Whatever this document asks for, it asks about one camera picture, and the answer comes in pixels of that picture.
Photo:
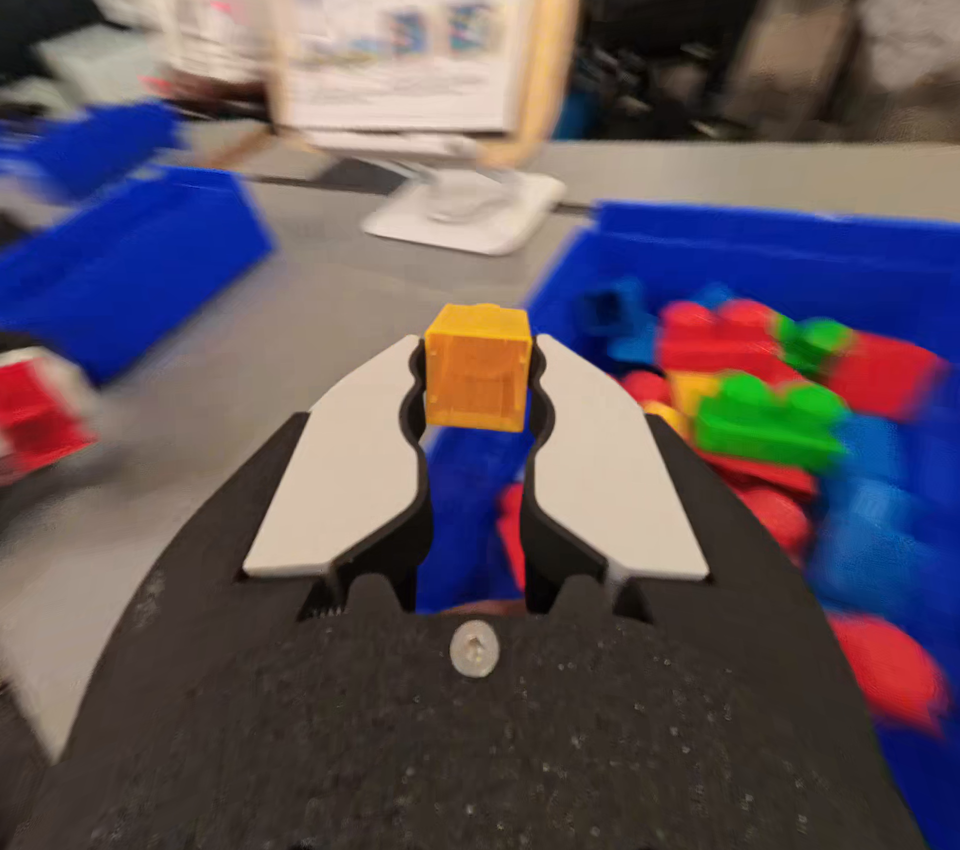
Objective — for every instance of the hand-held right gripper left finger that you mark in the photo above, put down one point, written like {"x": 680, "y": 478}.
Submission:
{"x": 337, "y": 475}

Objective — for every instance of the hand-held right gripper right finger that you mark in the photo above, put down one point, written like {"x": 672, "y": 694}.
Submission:
{"x": 615, "y": 475}

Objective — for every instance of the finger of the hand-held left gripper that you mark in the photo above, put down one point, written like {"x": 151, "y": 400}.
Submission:
{"x": 37, "y": 355}

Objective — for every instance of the red two-stud toy block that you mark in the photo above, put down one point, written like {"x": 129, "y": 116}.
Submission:
{"x": 41, "y": 423}
{"x": 712, "y": 344}
{"x": 892, "y": 670}

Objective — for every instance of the red tall toy block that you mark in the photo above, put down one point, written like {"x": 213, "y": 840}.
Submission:
{"x": 780, "y": 520}
{"x": 511, "y": 535}

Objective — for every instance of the blue divided plastic bin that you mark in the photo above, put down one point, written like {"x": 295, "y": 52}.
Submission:
{"x": 135, "y": 280}

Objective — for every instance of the green two-stud toy block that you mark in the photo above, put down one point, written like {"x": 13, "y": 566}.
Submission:
{"x": 765, "y": 430}

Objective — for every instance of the yellow one-stud toy block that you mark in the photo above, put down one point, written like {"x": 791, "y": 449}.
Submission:
{"x": 476, "y": 370}

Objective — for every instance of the grey desk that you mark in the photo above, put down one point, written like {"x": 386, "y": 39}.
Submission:
{"x": 337, "y": 310}

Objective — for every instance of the printed instruction sheet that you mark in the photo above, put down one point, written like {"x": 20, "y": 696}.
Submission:
{"x": 412, "y": 78}

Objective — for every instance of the instruction board on white stand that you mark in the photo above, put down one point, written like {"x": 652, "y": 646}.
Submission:
{"x": 555, "y": 40}

